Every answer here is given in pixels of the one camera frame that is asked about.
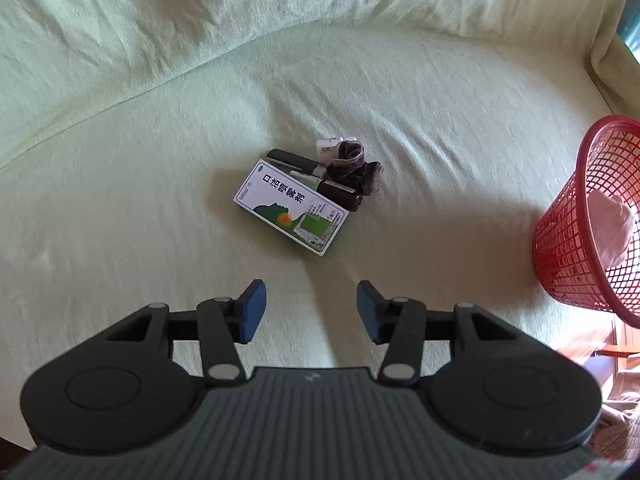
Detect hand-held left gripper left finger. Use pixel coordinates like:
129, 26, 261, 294
102, 279, 268, 387

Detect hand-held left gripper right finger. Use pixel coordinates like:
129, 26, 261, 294
356, 280, 521, 387

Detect green and white medicine box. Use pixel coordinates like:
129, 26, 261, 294
232, 158, 349, 258

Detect black cylindrical bottle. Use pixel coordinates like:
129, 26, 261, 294
318, 179, 364, 213

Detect dark brown sock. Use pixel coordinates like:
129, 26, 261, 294
324, 141, 383, 197

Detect black pen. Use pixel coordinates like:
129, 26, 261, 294
266, 148, 331, 177

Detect small white packet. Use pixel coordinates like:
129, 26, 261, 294
315, 136, 357, 162

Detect red plastic mesh basket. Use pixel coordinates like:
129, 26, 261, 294
532, 115, 640, 328

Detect white cloth pouch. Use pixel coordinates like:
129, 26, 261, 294
587, 190, 635, 268

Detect light green sofa cover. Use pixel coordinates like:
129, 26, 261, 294
0, 0, 640, 461

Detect wooden chair armrest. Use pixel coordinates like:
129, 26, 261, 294
602, 342, 640, 361

